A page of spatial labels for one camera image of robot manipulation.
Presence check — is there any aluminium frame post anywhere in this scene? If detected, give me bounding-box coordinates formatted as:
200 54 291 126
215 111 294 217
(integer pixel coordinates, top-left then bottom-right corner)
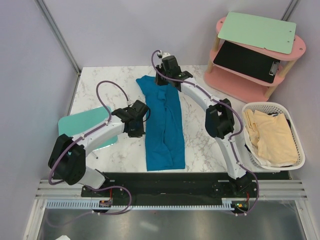
280 0 299 21
34 0 82 76

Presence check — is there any green board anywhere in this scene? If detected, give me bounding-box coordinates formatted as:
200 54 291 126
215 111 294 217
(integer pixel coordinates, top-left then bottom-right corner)
218 12 297 55

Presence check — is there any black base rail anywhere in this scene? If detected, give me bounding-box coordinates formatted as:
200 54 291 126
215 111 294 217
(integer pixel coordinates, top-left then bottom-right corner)
52 171 292 207

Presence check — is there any white paper scrap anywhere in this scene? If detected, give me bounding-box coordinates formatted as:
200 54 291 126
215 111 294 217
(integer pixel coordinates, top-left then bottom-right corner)
56 235 71 240

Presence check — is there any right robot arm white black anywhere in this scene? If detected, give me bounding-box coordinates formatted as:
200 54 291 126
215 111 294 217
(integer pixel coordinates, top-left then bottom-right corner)
151 50 247 197

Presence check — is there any aluminium frame post right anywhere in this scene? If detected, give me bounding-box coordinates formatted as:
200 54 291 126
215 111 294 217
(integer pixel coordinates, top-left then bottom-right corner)
280 0 299 21

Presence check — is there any white laundry basket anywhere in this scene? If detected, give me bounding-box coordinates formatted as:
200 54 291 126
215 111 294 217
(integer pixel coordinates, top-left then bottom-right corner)
242 102 305 172

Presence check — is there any beige t shirt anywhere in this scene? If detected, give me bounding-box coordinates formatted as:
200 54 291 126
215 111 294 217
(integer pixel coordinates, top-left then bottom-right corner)
242 109 299 167

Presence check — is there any white cable duct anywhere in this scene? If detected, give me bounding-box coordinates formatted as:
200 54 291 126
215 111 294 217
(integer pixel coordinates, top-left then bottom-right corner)
45 199 235 211

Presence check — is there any teal cutting board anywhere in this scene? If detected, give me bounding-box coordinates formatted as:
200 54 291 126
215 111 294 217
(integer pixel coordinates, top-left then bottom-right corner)
56 106 109 143

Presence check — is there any black clipboard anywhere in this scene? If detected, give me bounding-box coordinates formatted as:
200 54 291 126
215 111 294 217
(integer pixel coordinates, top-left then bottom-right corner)
213 41 280 84

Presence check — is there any purple cable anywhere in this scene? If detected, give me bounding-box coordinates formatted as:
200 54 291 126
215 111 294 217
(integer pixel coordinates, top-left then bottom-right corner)
151 49 261 217
46 80 133 228

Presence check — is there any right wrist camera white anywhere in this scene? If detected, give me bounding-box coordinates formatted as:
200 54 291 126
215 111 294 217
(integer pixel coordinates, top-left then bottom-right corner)
157 51 171 59

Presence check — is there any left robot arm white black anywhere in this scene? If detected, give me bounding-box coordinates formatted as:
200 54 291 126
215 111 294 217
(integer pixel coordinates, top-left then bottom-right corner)
48 100 151 197

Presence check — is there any blue t shirt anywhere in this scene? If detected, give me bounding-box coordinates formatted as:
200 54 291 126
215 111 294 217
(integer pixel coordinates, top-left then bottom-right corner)
136 75 186 171

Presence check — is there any aluminium extrusion rail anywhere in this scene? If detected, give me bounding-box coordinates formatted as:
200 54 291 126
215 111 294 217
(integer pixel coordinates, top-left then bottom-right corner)
35 180 308 201

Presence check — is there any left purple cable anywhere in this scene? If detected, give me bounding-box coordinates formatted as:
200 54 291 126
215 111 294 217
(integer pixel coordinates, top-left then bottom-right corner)
46 80 133 228

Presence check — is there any pink three tier shelf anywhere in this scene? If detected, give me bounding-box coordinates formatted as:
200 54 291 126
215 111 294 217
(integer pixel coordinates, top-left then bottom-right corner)
204 16 306 103

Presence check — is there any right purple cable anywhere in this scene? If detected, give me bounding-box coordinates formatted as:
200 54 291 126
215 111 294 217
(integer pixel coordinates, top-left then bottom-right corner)
151 49 261 217

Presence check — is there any aluminium frame post left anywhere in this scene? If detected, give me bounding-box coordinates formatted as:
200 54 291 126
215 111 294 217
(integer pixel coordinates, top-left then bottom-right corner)
34 0 82 76

